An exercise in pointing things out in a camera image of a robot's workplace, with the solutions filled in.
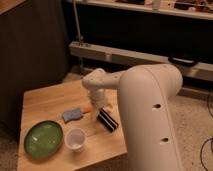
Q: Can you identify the orange marker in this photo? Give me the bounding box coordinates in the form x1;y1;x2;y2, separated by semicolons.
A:
83;107;92;113

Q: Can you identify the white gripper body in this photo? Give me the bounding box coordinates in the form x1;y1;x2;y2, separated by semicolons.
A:
89;89;107;115

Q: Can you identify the black striped eraser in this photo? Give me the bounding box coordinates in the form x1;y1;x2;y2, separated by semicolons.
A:
97;109;119;132

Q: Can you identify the wooden table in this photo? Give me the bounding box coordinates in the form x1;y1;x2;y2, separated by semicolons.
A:
17;81;126;171

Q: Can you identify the black handle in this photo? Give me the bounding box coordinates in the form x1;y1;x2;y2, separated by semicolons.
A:
168;57;198;67

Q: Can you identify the white ceramic cup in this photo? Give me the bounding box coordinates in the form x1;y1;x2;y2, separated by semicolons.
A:
64;128;86;153

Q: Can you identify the green plate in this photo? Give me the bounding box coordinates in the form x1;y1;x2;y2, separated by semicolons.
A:
24;120;63;159

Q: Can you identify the metal stand pole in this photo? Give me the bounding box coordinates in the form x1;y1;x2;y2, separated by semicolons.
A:
72;0;83;45

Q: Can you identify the black floor cable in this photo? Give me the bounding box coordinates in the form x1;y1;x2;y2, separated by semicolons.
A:
199;93;213;171

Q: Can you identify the blue sponge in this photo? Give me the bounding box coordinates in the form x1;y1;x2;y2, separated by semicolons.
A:
62;108;83;123

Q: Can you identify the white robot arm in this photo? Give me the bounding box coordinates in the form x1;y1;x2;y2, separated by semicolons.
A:
82;64;183;171

